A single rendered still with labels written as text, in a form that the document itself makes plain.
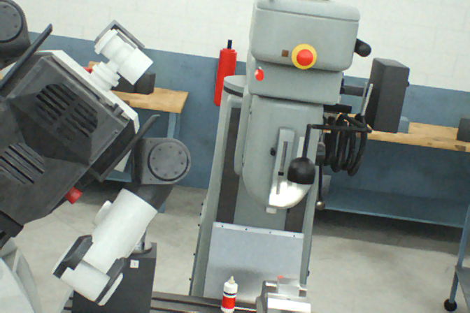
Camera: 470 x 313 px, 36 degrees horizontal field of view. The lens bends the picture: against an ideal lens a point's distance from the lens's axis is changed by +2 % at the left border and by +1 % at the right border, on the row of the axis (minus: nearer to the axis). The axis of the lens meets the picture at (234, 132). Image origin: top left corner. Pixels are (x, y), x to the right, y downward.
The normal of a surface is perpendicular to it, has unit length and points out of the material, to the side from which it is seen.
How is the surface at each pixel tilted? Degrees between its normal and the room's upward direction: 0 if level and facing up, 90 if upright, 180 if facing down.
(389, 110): 90
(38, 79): 85
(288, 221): 90
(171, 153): 68
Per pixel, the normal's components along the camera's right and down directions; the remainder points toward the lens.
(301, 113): -0.01, 0.22
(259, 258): 0.04, -0.25
